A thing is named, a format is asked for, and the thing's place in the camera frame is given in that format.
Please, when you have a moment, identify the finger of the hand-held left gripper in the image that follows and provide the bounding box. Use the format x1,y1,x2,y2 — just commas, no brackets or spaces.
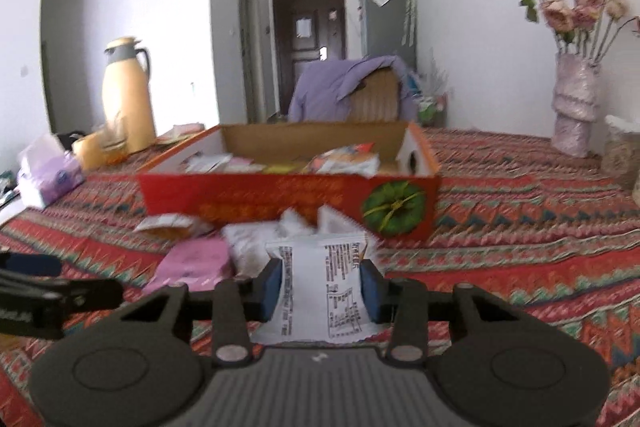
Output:
0,253,124,309

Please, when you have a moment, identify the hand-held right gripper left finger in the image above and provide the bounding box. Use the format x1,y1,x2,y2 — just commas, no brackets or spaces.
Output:
112,258,284,368

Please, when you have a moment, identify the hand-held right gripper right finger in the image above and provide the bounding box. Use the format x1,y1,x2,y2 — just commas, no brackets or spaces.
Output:
359,258,532,368

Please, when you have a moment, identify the white printed snack packet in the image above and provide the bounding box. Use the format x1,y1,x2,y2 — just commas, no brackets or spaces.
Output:
250,234,381,345

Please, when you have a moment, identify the red cardboard box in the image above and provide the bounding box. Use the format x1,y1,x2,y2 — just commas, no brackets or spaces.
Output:
137,121,442,240

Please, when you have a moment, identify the crumpled white snack packet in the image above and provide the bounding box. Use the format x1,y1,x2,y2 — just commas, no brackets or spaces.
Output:
222,207,321,280

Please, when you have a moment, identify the purple tissue pack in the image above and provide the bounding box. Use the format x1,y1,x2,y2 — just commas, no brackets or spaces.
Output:
17,134,86,208

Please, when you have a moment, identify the brown white snack packet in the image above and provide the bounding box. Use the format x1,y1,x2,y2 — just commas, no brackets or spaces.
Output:
134,213,213,242

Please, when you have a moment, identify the small pink snack packet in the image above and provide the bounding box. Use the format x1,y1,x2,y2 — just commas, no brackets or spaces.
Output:
227,157,267,174

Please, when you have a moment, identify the yellow mug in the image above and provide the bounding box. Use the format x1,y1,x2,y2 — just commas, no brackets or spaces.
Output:
71,132,108,172

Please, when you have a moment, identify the black bag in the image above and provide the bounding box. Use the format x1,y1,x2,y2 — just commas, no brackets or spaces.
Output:
55,130,88,150

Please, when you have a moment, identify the orange white snack packet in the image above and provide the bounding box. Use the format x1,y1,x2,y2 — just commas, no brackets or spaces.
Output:
306,143,382,178

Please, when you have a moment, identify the small white snack packet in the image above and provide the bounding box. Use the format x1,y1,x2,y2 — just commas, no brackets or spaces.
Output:
184,153,232,174

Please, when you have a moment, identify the glass cup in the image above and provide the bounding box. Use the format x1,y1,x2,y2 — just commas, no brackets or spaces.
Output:
102,117,128,155

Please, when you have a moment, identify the pink flat packet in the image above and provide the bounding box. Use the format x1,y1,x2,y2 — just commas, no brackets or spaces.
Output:
159,122,207,145

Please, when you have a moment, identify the yellow thermos jug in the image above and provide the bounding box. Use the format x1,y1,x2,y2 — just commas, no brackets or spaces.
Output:
101,37,157,155

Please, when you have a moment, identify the white storage rack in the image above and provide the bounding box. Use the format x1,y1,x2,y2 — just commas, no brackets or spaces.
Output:
417,92,451,128

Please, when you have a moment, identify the wooden chair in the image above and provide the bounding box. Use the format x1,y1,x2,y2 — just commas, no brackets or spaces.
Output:
349,68,403,122

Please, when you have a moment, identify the chair with purple jacket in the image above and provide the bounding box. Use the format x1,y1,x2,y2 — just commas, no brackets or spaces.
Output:
287,55,418,124

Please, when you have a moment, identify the blue bag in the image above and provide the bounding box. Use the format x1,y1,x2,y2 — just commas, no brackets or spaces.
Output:
402,69,423,98

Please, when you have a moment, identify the dark brown entrance door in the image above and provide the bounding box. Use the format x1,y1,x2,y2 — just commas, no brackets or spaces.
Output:
272,0,348,112

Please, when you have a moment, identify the grey interior door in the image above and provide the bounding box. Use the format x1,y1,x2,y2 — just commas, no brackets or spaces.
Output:
239,0,266,122

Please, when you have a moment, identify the grey refrigerator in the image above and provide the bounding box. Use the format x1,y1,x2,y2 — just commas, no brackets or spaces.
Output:
359,0,418,72

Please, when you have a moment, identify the white folded umbrella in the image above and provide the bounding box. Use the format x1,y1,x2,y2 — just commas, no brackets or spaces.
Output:
402,0,418,58

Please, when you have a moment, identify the mottled pink vase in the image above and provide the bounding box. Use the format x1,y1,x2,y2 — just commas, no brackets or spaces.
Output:
551,52,602,158

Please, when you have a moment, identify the glass jar with white lid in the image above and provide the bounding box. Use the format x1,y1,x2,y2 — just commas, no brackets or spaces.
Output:
600,114,640,190

